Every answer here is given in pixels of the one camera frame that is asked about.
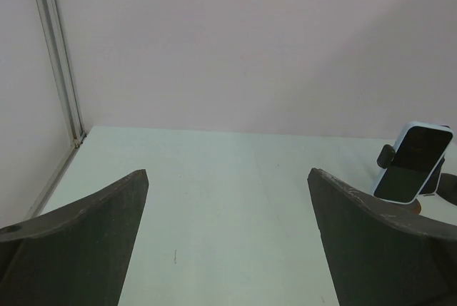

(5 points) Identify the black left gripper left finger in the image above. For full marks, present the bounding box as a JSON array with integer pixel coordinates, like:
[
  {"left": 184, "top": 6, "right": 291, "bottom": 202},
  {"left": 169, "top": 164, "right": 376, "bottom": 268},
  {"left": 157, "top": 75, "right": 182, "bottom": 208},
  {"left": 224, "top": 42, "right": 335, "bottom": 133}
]
[{"left": 1, "top": 170, "right": 149, "bottom": 305}]

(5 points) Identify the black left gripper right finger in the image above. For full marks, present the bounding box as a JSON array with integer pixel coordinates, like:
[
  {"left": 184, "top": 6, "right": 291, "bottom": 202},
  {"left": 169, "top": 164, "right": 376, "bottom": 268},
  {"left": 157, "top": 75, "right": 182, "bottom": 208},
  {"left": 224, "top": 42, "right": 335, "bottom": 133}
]
[{"left": 308, "top": 168, "right": 456, "bottom": 305}]

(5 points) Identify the black clamp phone stand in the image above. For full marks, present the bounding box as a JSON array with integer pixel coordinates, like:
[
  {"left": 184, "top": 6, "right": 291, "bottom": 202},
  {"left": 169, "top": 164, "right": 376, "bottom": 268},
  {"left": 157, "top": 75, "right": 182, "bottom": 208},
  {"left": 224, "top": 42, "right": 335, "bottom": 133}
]
[{"left": 376, "top": 144, "right": 456, "bottom": 205}]

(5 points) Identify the light blue cased phone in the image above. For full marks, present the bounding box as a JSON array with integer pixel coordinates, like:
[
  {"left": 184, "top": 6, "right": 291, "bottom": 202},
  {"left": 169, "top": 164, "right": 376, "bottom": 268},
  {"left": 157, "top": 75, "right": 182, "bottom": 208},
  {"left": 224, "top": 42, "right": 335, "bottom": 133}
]
[{"left": 370, "top": 121, "right": 454, "bottom": 205}]

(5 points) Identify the aluminium corner post left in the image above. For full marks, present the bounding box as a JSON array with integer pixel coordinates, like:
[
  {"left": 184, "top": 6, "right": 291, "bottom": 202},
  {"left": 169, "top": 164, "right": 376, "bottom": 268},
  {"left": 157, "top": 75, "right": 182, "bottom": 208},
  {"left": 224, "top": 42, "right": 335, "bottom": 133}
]
[{"left": 36, "top": 0, "right": 86, "bottom": 148}]

